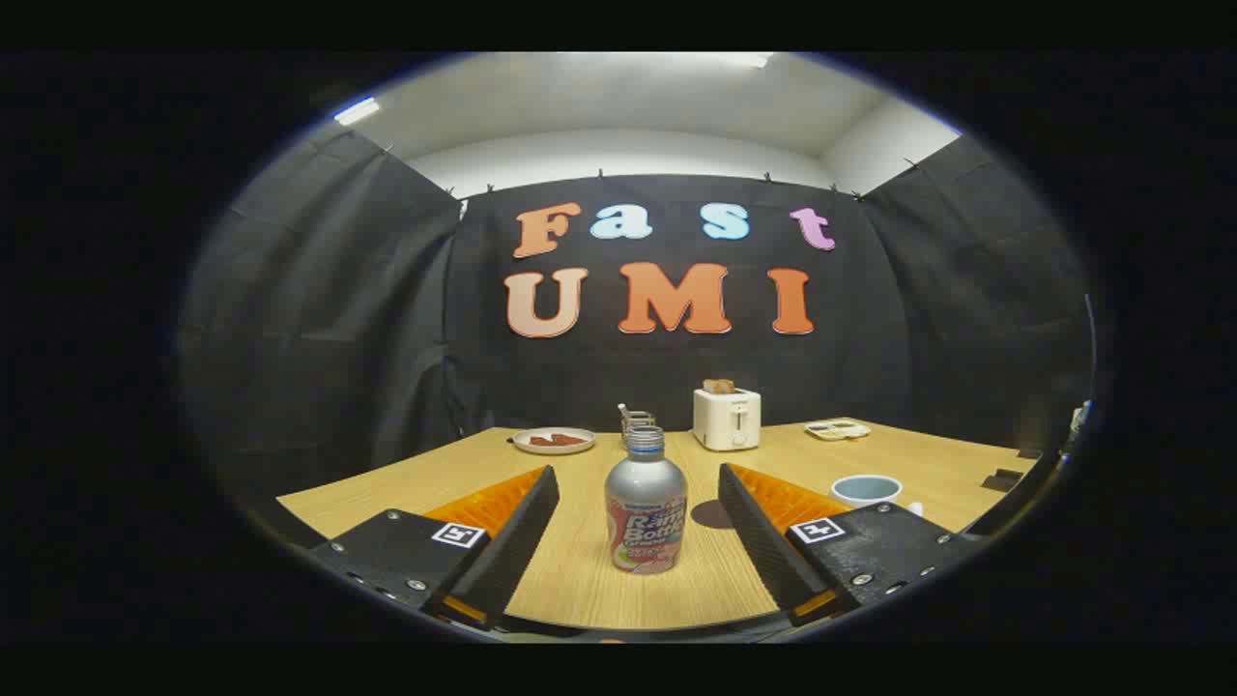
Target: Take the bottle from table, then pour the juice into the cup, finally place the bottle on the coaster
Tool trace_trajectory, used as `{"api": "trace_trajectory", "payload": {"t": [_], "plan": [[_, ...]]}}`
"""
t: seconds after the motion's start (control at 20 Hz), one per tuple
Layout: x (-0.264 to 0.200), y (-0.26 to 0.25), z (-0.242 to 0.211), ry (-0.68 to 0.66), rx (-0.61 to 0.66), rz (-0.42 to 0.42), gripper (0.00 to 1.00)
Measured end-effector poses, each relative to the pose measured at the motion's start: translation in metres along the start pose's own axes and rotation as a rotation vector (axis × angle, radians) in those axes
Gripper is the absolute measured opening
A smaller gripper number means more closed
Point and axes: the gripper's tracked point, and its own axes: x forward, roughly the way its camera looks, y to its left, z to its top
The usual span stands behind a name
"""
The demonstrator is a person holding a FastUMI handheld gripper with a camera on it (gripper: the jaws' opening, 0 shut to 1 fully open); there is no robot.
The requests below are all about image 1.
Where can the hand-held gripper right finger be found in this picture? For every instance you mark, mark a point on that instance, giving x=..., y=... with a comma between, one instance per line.
x=763, y=551

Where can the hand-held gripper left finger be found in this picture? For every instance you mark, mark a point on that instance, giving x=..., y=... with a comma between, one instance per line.
x=512, y=551

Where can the dark brown round coaster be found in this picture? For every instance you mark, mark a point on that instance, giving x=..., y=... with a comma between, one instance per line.
x=710, y=514

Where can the white cup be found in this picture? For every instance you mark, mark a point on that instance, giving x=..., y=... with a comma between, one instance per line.
x=865, y=490

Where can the silver juice bottle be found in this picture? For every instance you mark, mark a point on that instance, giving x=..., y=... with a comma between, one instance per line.
x=646, y=483

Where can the wooden table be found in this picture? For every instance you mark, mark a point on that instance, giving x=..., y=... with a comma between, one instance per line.
x=570, y=565

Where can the white plate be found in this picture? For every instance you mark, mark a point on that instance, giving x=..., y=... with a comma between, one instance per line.
x=527, y=447

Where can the red-brown food slices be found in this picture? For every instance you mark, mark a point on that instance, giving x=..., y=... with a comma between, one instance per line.
x=559, y=440

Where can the white toaster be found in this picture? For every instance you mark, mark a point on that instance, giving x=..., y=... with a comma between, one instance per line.
x=727, y=420

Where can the small divided tray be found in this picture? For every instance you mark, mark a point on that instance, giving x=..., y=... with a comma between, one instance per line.
x=838, y=430

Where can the toast slice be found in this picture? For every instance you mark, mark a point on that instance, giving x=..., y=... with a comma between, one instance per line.
x=719, y=386

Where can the black backdrop cloth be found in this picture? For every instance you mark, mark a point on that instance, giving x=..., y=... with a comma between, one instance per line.
x=676, y=377

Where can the ceiling light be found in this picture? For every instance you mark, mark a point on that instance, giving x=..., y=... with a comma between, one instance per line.
x=357, y=110

